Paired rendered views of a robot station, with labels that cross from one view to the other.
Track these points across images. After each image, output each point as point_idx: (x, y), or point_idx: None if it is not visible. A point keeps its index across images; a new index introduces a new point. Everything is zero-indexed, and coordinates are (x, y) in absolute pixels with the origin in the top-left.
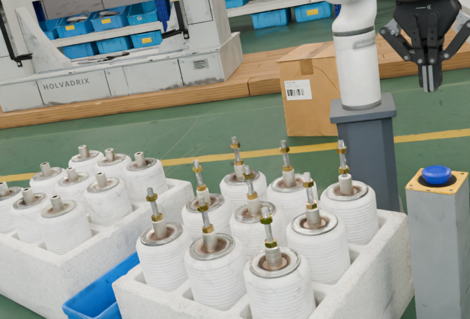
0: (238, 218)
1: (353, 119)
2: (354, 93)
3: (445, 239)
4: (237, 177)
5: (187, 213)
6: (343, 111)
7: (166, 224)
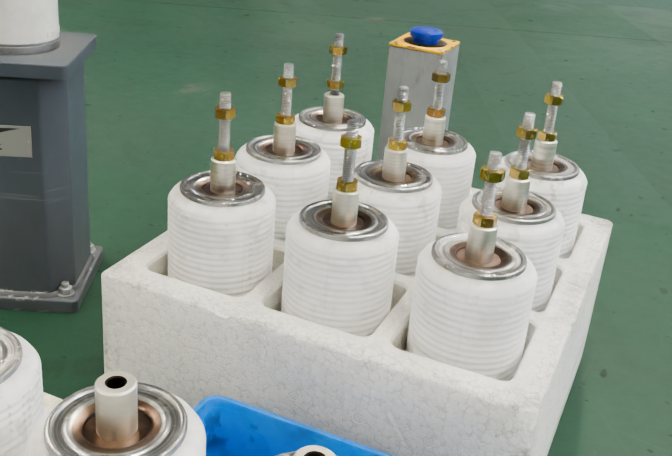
0: (421, 185)
1: (78, 63)
2: (51, 13)
3: (448, 103)
4: (232, 187)
5: (381, 239)
6: (42, 56)
7: (444, 251)
